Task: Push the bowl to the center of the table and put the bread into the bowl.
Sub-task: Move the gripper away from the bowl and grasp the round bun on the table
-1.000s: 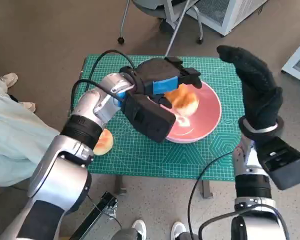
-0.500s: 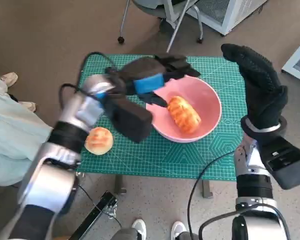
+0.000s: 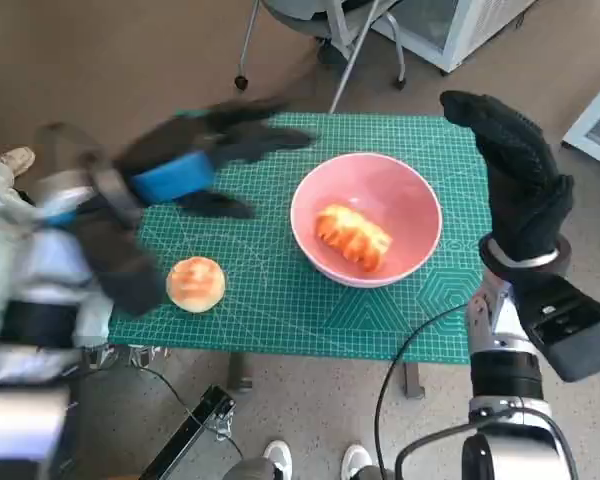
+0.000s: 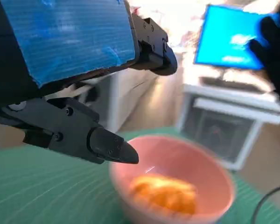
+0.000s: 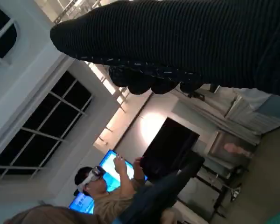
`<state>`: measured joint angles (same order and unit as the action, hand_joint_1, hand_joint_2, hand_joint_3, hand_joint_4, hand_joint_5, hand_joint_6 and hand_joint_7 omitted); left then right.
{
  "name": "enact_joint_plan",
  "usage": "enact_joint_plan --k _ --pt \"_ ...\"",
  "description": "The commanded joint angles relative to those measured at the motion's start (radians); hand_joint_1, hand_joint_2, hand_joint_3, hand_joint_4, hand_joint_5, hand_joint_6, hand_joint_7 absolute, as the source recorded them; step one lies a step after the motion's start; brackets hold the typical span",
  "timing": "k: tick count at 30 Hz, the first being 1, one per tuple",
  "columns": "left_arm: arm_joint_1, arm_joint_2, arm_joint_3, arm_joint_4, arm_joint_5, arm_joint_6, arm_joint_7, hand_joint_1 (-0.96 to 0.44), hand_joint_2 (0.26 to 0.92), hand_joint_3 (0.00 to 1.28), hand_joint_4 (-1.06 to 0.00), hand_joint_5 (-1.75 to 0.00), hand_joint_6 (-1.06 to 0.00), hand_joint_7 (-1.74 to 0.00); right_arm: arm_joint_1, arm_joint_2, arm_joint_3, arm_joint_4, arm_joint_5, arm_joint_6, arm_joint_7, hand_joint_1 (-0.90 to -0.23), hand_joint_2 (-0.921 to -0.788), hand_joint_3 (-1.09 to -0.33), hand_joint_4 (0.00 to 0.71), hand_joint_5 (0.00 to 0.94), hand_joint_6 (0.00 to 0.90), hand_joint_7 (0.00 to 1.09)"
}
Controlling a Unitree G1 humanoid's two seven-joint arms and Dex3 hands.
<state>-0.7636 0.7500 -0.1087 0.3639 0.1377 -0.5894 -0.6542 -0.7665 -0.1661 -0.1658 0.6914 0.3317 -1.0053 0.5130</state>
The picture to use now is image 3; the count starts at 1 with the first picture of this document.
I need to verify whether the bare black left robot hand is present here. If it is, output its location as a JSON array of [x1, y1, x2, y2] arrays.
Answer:
[[112, 97, 322, 221]]

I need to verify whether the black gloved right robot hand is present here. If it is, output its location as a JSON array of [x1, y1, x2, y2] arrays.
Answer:
[[439, 89, 576, 264]]

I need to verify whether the round toy bread bun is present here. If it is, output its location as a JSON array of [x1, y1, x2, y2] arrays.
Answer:
[[165, 256, 227, 315]]

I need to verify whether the pink bowl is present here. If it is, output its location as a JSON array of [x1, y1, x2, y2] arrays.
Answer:
[[289, 153, 443, 289]]

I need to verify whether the long twisted toy bread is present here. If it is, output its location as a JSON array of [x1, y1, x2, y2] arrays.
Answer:
[[314, 203, 394, 274]]

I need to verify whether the person's foot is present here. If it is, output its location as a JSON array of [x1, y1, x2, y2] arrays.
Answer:
[[0, 146, 36, 177]]

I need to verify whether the person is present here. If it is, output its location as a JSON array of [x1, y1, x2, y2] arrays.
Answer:
[[0, 144, 111, 351]]

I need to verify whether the green cutting mat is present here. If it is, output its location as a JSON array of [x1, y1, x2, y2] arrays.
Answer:
[[107, 110, 489, 366]]

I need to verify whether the shiny silver crumpled wrap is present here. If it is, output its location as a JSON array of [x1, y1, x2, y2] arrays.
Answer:
[[82, 344, 171, 371]]

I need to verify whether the white cabinet with dark mesh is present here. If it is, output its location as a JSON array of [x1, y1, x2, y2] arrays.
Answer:
[[372, 0, 539, 75]]

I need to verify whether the grey office chair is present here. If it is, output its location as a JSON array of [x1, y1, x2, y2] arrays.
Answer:
[[233, 0, 409, 92]]

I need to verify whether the black table leg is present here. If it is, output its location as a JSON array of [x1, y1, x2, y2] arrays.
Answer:
[[403, 363, 426, 400], [228, 352, 255, 392]]

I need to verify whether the white metal rod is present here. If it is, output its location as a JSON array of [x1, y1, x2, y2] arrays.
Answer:
[[328, 0, 389, 115]]

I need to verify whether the white shoe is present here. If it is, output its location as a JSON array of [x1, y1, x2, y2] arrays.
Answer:
[[263, 439, 294, 480], [340, 443, 374, 480]]

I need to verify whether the dark grey leg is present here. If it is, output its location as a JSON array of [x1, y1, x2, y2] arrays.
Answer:
[[222, 455, 276, 480], [354, 464, 396, 480]]

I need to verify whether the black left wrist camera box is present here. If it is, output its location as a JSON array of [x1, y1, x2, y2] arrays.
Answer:
[[74, 197, 166, 317]]

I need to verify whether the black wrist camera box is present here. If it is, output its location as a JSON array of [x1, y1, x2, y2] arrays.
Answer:
[[74, 197, 166, 317], [509, 272, 600, 384]]

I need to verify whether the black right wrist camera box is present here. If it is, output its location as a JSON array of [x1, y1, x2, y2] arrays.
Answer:
[[509, 272, 600, 384]]

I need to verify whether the long black robot cable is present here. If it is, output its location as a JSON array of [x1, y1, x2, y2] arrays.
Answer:
[[373, 303, 469, 474]]

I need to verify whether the thin black floor cable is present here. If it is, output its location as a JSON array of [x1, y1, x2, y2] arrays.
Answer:
[[139, 364, 245, 457]]

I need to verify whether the black bar with metal bracket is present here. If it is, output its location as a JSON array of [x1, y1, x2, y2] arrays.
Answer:
[[139, 384, 239, 480]]

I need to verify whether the looped black right arm cable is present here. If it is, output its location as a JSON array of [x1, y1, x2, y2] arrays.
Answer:
[[394, 418, 579, 480]]

